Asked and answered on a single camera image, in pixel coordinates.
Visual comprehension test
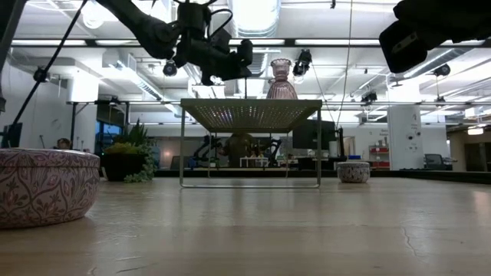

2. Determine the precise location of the green perforated metal shelf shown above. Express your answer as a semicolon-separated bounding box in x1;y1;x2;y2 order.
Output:
179;98;323;189

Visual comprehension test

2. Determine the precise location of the pink floral candle tin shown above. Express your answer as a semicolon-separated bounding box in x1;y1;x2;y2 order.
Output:
0;148;101;230

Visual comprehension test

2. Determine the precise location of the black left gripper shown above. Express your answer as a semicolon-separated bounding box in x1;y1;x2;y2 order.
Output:
172;36;253;87

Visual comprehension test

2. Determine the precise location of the potted succulent plant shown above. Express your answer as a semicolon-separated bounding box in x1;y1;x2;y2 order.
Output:
100;119;158;184

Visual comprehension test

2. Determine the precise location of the silver ceiling air duct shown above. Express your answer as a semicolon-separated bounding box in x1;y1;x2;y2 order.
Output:
228;0;283;38

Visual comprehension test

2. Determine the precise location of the dark computer monitor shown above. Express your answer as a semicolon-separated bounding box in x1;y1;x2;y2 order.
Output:
0;122;23;149

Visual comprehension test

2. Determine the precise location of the white round pillar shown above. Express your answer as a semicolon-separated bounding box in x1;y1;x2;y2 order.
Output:
386;104;425;172

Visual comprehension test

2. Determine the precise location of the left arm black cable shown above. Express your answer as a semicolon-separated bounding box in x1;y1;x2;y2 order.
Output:
13;0;88;127

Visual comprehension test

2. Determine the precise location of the pink ribbed glass candle holder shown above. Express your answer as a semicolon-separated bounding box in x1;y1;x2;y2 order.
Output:
266;58;298;100

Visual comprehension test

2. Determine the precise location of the black aluminium table frame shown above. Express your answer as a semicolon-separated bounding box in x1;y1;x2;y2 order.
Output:
153;167;491;186

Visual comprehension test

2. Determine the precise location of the red storage shelf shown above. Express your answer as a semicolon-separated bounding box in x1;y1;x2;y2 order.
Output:
368;144;390;169

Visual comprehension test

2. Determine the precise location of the black monitor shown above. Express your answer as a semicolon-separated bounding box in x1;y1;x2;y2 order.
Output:
292;119;338;151

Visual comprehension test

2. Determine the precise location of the white purple patterned candle tin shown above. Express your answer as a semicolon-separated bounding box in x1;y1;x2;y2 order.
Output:
336;161;371;184

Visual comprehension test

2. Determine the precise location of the person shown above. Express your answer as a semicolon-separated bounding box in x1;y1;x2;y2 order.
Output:
53;136;74;151
223;132;257;169

